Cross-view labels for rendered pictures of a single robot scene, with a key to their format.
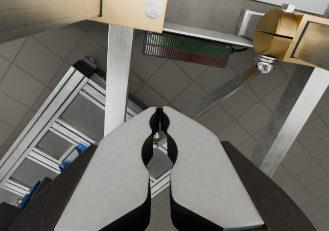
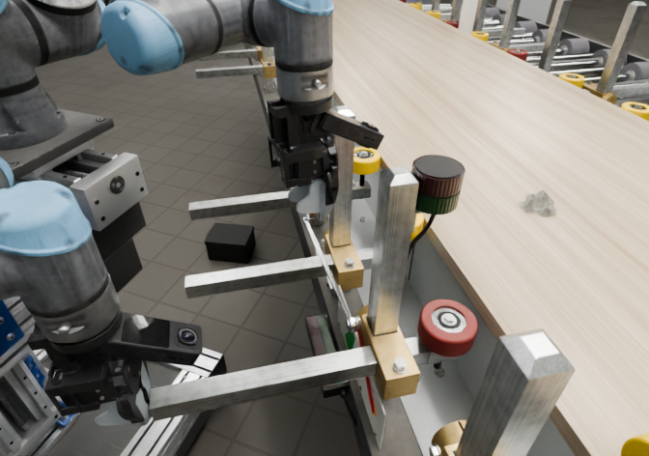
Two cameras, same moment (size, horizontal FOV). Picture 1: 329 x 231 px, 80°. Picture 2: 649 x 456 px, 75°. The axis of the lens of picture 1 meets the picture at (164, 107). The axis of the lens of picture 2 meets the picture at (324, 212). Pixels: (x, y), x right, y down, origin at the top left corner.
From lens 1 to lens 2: 0.66 m
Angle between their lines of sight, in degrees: 71
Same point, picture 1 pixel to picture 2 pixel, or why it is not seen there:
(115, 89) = (288, 265)
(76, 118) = not seen: hidden behind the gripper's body
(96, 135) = (91, 414)
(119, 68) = (304, 263)
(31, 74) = not seen: hidden behind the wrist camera
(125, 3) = (345, 254)
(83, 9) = (338, 222)
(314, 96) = (350, 360)
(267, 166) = (260, 374)
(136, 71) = not seen: outside the picture
